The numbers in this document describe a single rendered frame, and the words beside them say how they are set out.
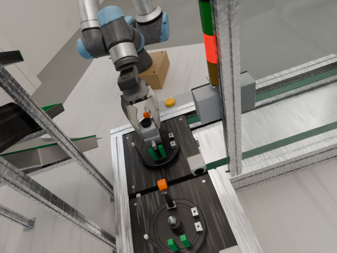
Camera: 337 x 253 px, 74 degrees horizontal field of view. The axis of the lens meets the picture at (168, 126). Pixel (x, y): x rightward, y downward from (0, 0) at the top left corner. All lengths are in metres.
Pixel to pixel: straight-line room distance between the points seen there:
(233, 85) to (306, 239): 0.46
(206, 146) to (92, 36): 0.53
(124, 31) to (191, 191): 0.47
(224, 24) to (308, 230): 0.56
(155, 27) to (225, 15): 0.71
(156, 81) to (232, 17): 0.80
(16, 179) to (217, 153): 0.55
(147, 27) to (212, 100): 0.64
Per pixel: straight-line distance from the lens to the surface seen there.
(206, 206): 0.61
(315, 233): 0.73
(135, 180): 0.70
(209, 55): 0.40
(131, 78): 0.55
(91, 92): 1.35
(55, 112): 0.65
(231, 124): 0.48
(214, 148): 0.76
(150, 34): 1.04
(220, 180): 0.66
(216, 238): 0.59
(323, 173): 0.81
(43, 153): 0.59
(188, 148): 0.71
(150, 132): 0.62
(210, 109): 0.47
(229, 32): 0.36
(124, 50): 0.66
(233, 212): 0.62
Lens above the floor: 1.54
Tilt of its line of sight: 46 degrees down
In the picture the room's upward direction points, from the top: 21 degrees counter-clockwise
